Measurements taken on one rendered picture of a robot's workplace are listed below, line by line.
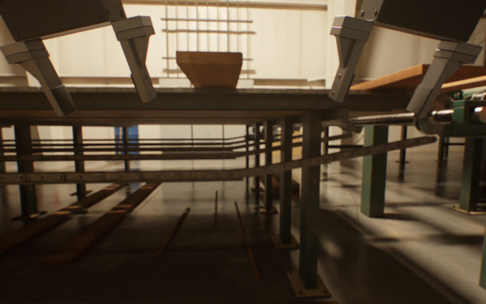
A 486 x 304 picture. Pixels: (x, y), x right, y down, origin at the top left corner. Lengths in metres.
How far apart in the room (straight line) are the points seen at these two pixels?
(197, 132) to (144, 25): 6.06
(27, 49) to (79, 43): 7.86
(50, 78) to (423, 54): 9.33
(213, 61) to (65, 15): 0.30
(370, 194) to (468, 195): 0.90
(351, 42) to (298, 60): 7.19
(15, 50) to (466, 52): 0.59
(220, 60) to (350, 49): 0.31
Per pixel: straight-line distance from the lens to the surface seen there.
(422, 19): 0.38
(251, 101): 0.83
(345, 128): 1.69
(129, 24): 0.35
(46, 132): 7.78
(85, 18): 0.36
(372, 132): 2.08
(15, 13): 0.41
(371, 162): 2.09
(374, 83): 0.98
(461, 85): 1.54
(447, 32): 0.41
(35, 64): 0.43
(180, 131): 6.44
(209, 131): 6.34
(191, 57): 0.58
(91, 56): 8.06
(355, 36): 0.35
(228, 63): 0.57
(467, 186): 2.74
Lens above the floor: 0.70
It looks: 5 degrees down
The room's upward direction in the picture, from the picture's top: straight up
